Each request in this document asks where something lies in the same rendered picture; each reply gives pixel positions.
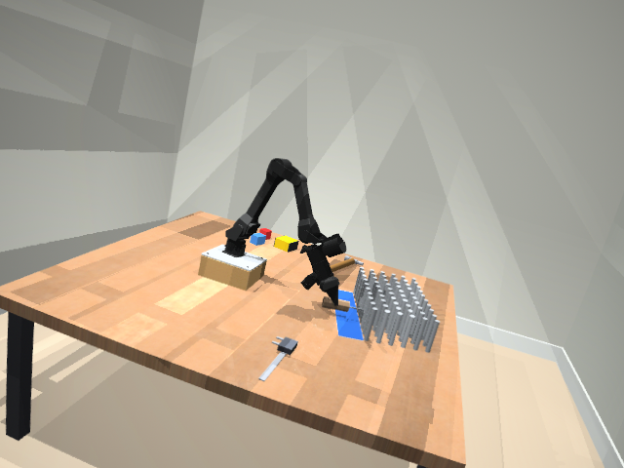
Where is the blue cube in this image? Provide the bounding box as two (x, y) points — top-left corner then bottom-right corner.
(250, 233), (266, 246)

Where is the hammer with wooden handle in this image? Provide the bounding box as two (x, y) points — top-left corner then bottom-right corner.
(331, 255), (364, 272)

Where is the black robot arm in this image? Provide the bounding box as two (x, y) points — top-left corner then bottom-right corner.
(221, 158), (346, 290)

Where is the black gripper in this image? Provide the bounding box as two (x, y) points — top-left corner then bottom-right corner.
(311, 259), (339, 306)

